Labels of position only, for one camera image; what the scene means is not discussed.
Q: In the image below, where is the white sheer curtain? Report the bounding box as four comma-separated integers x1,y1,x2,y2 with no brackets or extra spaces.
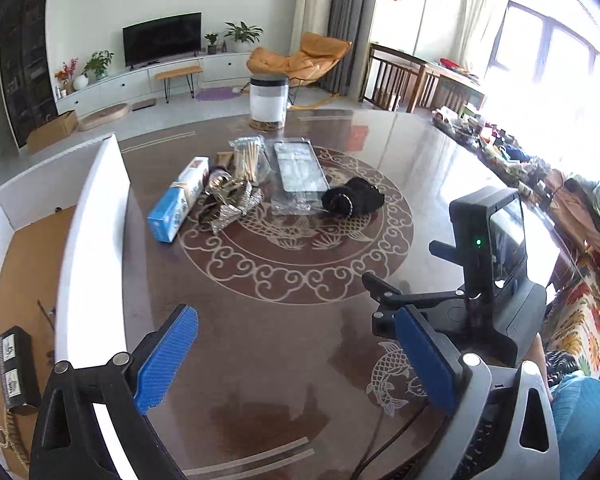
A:
450,0,506,68

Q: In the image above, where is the large window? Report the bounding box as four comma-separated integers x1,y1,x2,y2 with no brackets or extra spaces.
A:
485,0,600,121

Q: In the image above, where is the rhinestone tassel hair clip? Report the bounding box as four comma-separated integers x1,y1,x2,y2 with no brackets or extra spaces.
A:
210,182,266,233

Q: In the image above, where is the white vase with red flowers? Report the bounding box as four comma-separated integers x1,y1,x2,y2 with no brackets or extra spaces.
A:
55,58,90,92

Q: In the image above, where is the white tv cabinet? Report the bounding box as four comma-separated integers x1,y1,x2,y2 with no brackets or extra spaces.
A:
55,50,261,118

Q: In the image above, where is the clear jar with black lid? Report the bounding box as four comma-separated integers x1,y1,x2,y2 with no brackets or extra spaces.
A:
248,75,288,131

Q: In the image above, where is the blue white toothpaste box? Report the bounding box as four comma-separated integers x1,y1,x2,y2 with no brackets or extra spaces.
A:
147,156,211,243

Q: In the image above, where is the wooden dining chair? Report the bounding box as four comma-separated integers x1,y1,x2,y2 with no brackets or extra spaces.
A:
360,42,428,111

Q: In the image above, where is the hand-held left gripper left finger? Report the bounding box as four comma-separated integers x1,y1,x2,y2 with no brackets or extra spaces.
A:
28,303,201,480

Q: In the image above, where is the black cable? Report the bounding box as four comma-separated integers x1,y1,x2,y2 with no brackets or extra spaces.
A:
350,400,433,480

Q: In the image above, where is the purple floor mat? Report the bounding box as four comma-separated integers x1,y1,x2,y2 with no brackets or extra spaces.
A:
195,86,241,102

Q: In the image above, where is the wooden side table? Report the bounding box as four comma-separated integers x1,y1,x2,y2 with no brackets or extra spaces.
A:
415,62,487,113

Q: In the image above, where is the dark display cabinet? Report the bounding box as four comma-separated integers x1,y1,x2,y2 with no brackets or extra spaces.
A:
0,0,58,148

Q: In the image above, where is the large leafy potted plant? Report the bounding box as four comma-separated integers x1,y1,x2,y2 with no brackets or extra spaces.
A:
223,21,264,53

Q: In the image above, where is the black television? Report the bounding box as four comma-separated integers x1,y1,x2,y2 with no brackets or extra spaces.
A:
122,11,203,68

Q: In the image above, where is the gold hair claw clip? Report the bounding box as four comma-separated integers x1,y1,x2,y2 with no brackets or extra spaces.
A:
0,425,27,467

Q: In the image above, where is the person's blue trouser leg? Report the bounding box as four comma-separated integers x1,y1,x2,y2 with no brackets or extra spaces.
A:
550,372,600,480

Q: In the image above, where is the wooden bench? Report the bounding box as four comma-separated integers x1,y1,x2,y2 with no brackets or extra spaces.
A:
155,65,204,103

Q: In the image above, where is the floral sofa cover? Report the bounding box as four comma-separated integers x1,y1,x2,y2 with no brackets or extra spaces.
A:
542,255,600,381

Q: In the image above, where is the small glass bottle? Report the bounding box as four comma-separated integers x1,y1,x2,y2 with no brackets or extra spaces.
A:
207,170,236,196

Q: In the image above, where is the pile of assorted clutter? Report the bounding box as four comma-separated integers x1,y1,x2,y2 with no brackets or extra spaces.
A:
432,105,600,261

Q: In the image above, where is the grey curtain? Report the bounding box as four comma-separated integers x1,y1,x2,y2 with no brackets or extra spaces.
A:
327,0,383,97

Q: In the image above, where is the phone case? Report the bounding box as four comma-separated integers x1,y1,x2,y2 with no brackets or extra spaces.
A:
269,137,333,216

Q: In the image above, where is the black printed box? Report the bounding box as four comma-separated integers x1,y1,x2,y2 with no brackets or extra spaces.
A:
0,326,41,413

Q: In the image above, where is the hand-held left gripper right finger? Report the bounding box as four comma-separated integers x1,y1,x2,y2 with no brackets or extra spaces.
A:
394,305,561,480

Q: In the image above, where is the round cat scratcher pad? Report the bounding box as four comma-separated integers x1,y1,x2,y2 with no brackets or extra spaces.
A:
77,102,130,132

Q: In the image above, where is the white cardboard box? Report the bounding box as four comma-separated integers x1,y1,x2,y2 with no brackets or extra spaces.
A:
0,132,133,480

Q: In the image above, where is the covered standing air conditioner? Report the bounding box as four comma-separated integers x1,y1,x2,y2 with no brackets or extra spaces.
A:
290,0,338,58

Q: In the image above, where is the bag of wooden swabs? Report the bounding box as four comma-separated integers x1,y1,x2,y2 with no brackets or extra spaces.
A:
230,136,271,183

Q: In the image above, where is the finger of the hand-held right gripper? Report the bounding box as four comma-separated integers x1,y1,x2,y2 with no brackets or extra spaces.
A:
371,309,406,339
361,272,462,307

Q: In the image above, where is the person's right forearm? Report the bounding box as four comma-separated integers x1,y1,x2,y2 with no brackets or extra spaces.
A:
524,342,555,401

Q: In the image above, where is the brown cardboard box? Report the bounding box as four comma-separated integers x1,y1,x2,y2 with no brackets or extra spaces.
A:
26,110,79,155

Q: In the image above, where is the bushy potted plant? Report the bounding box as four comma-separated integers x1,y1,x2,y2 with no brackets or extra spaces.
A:
82,50,115,82

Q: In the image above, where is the brown patterned desktop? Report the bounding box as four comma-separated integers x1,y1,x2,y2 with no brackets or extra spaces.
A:
115,107,581,480

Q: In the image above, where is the orange lounge chair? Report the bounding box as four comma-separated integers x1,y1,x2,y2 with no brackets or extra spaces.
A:
246,31,353,111

